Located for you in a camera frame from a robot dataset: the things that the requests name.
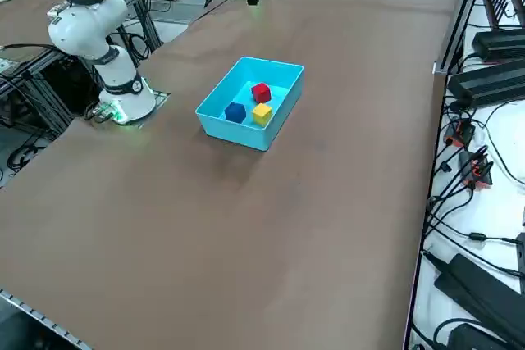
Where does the red block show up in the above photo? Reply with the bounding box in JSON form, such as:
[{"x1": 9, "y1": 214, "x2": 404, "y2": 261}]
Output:
[{"x1": 250, "y1": 82, "x2": 273, "y2": 105}]

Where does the blue block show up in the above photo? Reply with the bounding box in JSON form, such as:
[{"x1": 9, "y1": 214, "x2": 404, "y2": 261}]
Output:
[{"x1": 224, "y1": 102, "x2": 247, "y2": 125}]

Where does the yellow block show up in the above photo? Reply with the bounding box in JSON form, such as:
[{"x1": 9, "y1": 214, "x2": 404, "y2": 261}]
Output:
[{"x1": 250, "y1": 102, "x2": 274, "y2": 127}]

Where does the teal plastic box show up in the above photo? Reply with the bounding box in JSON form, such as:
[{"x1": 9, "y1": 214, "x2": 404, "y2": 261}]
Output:
[{"x1": 194, "y1": 56, "x2": 305, "y2": 152}]

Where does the black slotted rack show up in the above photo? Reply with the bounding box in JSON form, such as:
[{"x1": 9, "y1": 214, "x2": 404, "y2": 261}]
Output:
[{"x1": 482, "y1": 0, "x2": 525, "y2": 31}]

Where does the black ribbed power supply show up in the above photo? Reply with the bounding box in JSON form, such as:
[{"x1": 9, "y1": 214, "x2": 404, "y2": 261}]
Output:
[{"x1": 471, "y1": 28, "x2": 525, "y2": 61}]

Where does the dark ribbed power supply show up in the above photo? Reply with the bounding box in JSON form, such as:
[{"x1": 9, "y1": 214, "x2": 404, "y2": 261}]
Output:
[{"x1": 446, "y1": 58, "x2": 525, "y2": 107}]

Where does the orange and black hub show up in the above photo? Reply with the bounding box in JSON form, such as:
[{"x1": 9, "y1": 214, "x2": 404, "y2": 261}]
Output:
[
  {"x1": 458, "y1": 148, "x2": 493, "y2": 190},
  {"x1": 445, "y1": 117, "x2": 476, "y2": 148}
]

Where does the long black power adapter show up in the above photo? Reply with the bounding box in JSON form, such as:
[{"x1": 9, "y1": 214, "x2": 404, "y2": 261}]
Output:
[{"x1": 433, "y1": 253, "x2": 525, "y2": 341}]

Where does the aluminium profile post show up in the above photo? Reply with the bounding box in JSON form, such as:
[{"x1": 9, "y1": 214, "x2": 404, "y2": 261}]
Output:
[{"x1": 432, "y1": 0, "x2": 493, "y2": 76}]

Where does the black cable with ferrite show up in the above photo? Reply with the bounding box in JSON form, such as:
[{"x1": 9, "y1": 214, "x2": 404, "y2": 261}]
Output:
[{"x1": 424, "y1": 202, "x2": 522, "y2": 244}]

